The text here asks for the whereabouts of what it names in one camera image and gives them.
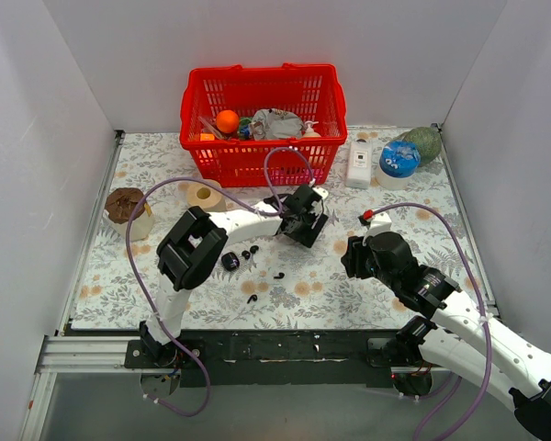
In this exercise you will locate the green textured ball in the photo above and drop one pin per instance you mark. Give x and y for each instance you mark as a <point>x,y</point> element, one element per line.
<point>427,141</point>

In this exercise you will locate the beige paper roll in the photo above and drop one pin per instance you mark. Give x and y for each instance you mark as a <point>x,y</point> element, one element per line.
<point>205,197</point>

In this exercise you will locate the white rectangular bottle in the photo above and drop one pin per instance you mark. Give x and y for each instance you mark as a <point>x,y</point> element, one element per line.
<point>359,164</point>

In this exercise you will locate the black gold-trimmed charging case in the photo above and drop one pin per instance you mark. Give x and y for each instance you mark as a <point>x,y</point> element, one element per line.
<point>230,261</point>

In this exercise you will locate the red plastic shopping basket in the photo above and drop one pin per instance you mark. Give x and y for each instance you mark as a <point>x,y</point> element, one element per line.
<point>245,127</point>

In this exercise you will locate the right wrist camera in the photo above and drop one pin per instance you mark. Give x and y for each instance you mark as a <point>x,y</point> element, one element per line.
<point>375,223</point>

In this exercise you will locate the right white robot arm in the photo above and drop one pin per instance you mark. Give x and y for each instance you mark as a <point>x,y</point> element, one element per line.
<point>450,330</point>

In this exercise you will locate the blue-lidded white jar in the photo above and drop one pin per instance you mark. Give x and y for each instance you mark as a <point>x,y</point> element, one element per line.
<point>397,164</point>

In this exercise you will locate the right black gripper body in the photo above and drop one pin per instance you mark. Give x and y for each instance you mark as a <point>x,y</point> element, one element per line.
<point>354,259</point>

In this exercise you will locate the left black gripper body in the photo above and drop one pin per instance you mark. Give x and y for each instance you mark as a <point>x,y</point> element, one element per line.
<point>309,228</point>

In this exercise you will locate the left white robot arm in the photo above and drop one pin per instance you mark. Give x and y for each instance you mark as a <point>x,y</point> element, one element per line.
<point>189,252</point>

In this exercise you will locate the crumpled silver foil bag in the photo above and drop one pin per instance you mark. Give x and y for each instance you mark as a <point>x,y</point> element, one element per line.
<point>272,124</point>

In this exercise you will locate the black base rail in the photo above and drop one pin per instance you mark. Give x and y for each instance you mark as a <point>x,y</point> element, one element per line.
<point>280,357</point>

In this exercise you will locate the brown-topped paper cup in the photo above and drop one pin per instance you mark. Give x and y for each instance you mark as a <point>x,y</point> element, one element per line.
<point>120,204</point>

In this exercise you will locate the floral patterned table mat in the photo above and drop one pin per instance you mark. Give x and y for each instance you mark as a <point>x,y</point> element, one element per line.
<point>315,292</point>

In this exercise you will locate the orange fruit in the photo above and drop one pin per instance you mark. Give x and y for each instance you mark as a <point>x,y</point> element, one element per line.
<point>227,121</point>

